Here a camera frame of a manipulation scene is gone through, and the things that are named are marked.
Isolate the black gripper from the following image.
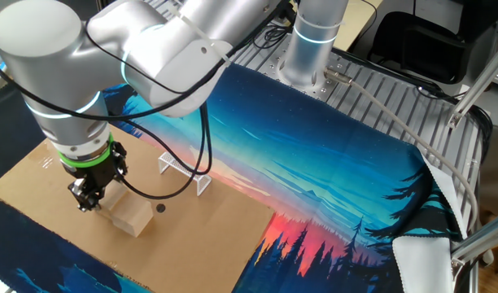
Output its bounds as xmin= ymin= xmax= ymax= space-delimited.
xmin=61 ymin=142 xmax=129 ymax=212

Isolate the light wooden cube block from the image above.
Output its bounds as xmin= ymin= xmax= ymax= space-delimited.
xmin=98 ymin=181 xmax=130 ymax=215
xmin=110 ymin=197 xmax=155 ymax=238

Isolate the clear tape strip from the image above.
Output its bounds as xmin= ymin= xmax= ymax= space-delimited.
xmin=27 ymin=152 xmax=57 ymax=170

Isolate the white mesh toy goal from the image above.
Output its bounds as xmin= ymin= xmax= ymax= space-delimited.
xmin=157 ymin=151 xmax=212 ymax=197

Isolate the brown cardboard sheet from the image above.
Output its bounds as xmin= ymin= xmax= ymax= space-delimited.
xmin=0 ymin=125 xmax=277 ymax=293

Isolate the forest sunset printed cloth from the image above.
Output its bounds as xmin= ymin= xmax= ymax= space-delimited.
xmin=0 ymin=60 xmax=474 ymax=293

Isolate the beige desk top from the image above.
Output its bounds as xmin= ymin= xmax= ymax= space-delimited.
xmin=333 ymin=0 xmax=385 ymax=52

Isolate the green wrist adapter ring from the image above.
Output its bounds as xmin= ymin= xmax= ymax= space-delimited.
xmin=55 ymin=132 xmax=115 ymax=169

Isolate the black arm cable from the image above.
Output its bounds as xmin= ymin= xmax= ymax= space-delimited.
xmin=0 ymin=0 xmax=285 ymax=122
xmin=110 ymin=101 xmax=213 ymax=200

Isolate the black coiled cable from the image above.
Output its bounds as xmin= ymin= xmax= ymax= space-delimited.
xmin=251 ymin=23 xmax=293 ymax=52

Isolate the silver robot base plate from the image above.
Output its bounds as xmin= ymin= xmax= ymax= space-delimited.
xmin=255 ymin=47 xmax=358 ymax=103

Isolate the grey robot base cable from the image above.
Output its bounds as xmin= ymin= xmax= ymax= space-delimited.
xmin=322 ymin=67 xmax=480 ymax=235

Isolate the aluminium frame post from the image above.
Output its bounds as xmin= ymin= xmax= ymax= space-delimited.
xmin=450 ymin=219 xmax=498 ymax=293
xmin=447 ymin=42 xmax=498 ymax=130

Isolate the black cable bundle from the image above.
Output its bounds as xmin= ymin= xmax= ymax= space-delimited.
xmin=468 ymin=103 xmax=495 ymax=168

